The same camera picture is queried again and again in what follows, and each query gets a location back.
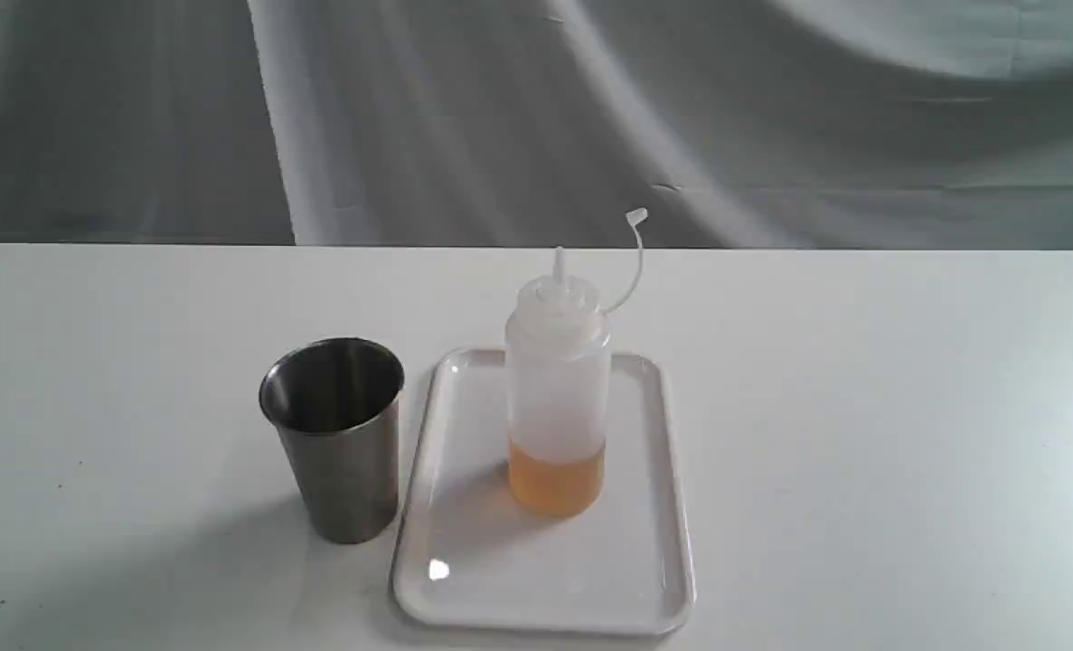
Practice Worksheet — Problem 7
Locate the stainless steel cup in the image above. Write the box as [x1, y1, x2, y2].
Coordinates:
[258, 337, 407, 545]

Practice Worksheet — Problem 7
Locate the white plastic tray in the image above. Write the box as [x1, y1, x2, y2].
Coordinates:
[389, 347, 697, 637]

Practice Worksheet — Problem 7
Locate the clear squeeze bottle with oil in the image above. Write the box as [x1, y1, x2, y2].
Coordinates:
[504, 209, 649, 519]

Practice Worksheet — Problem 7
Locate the white backdrop cloth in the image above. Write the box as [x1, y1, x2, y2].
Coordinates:
[0, 1, 1073, 249]

